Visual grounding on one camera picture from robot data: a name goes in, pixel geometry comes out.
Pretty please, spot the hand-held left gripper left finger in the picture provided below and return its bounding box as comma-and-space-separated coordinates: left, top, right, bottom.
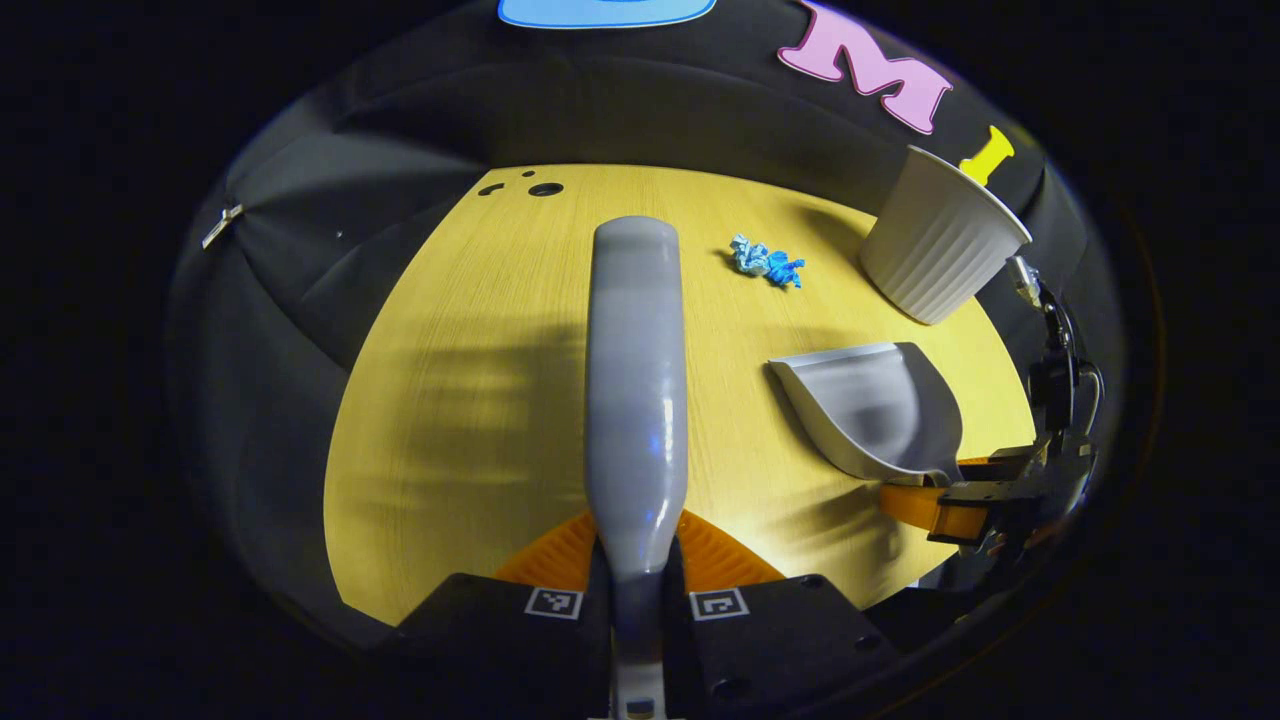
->
394, 508, 614, 720

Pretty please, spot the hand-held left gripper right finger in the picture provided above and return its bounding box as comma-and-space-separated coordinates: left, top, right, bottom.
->
664, 508, 902, 720

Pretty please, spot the grey dustpan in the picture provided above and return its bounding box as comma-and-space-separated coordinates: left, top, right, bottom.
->
767, 342, 965, 488

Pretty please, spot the blue paper trash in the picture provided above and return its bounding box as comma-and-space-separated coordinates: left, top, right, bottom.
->
729, 234, 807, 290

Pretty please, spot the small grey broom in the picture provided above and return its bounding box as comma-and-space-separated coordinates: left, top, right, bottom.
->
584, 215, 691, 720

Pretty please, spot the wooden desktop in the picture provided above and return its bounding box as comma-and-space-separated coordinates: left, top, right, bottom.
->
323, 163, 1039, 627

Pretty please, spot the white cloth clip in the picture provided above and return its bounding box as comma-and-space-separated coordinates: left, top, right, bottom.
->
201, 204, 245, 251

